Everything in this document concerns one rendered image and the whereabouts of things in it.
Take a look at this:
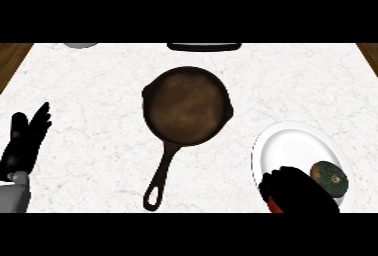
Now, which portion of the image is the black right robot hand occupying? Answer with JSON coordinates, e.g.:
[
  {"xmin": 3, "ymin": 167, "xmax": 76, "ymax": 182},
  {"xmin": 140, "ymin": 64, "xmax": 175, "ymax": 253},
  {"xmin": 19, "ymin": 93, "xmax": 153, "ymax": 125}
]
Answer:
[{"xmin": 258, "ymin": 165, "xmax": 341, "ymax": 214}]

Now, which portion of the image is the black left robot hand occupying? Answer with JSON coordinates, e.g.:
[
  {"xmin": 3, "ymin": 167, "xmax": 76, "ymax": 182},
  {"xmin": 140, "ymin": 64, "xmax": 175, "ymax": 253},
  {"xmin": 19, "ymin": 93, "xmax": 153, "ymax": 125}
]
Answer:
[{"xmin": 0, "ymin": 101, "xmax": 53, "ymax": 182}]

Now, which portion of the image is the green bell pepper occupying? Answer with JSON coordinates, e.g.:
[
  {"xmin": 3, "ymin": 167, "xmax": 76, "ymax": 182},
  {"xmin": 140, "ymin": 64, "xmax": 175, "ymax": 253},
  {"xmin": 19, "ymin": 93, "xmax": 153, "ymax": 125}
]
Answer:
[{"xmin": 308, "ymin": 160, "xmax": 350, "ymax": 199}]

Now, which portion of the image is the white plate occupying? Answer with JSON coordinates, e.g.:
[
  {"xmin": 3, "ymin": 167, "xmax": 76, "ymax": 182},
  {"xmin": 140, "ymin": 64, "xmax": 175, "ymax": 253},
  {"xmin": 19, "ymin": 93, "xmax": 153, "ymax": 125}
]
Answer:
[{"xmin": 249, "ymin": 120, "xmax": 354, "ymax": 213}]

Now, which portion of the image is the dark cast iron pan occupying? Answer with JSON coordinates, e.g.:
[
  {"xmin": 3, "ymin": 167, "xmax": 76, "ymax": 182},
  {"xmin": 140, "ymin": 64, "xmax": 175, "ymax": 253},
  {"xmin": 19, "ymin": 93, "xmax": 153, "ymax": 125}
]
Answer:
[{"xmin": 140, "ymin": 65, "xmax": 234, "ymax": 213}]

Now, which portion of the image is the red object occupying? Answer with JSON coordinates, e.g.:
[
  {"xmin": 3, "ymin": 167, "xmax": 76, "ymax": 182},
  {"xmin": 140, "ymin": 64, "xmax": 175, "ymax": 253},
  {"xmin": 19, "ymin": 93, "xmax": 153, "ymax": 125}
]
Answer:
[{"xmin": 267, "ymin": 195, "xmax": 285, "ymax": 214}]

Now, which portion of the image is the grey round object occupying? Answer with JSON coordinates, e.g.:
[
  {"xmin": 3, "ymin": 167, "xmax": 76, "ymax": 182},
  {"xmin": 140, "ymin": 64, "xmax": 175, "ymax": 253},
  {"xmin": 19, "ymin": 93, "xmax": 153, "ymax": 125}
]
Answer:
[{"xmin": 62, "ymin": 42, "xmax": 98, "ymax": 50}]

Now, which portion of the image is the black appliance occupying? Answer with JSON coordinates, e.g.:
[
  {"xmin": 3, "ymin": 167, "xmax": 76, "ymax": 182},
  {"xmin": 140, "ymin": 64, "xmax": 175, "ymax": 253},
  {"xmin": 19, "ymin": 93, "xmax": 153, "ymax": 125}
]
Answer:
[{"xmin": 165, "ymin": 42, "xmax": 243, "ymax": 52}]

